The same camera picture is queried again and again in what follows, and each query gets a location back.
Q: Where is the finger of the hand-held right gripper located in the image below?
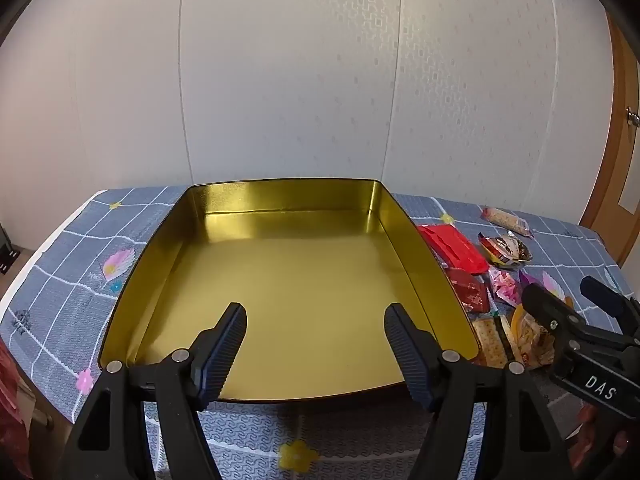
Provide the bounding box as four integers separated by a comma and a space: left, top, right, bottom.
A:
520, 282, 640, 357
580, 275, 640, 333

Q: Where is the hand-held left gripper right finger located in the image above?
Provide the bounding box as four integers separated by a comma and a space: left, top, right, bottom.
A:
384, 302, 568, 480

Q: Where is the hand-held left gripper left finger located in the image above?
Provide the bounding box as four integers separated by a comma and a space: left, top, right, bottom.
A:
62, 301, 248, 480

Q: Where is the yellow snack packet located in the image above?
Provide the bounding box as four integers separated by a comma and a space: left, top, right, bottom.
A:
510, 307, 556, 368

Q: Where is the pink candy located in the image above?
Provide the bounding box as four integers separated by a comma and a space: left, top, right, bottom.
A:
487, 267, 523, 306

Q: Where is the gold tin box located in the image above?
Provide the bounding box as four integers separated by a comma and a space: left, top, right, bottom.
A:
98, 177, 482, 405

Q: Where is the person's right hand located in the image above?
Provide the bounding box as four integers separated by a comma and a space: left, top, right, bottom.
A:
570, 404, 640, 480

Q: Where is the cracker packet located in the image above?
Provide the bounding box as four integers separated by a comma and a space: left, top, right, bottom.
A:
472, 315, 516, 368

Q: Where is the brown sesame snack packet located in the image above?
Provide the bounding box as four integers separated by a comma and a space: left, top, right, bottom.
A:
478, 231, 533, 266

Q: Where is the dark red snack packet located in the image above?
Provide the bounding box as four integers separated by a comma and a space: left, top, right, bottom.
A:
445, 267, 491, 313

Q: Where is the clear sesame bar packet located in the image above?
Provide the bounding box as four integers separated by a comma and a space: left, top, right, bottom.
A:
481, 206, 533, 237

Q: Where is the plain red snack packet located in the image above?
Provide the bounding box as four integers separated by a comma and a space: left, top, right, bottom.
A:
416, 225, 490, 275

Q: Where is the wooden door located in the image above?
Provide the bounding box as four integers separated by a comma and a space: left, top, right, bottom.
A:
580, 10, 640, 268

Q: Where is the blue patterned tablecloth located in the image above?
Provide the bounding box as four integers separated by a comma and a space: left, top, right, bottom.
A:
0, 186, 631, 480

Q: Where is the black metal bracket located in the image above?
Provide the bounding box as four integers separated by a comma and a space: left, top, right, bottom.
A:
0, 222, 18, 273

